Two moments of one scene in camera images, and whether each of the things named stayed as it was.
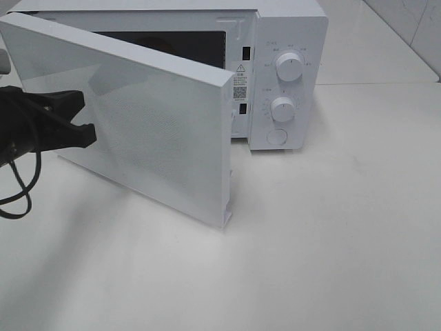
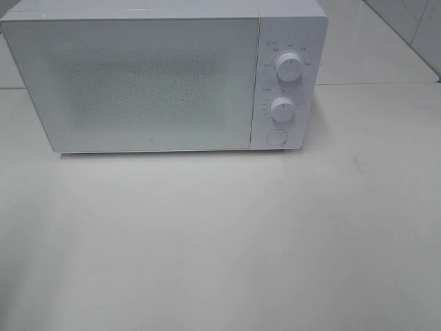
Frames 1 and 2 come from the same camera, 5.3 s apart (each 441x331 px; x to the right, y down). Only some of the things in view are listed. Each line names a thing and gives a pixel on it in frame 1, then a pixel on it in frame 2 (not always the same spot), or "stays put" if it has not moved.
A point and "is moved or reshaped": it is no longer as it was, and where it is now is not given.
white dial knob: (282, 109) stays put
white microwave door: (162, 123) is moved or reshaped
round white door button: (276, 136) stays put
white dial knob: (289, 67) stays put
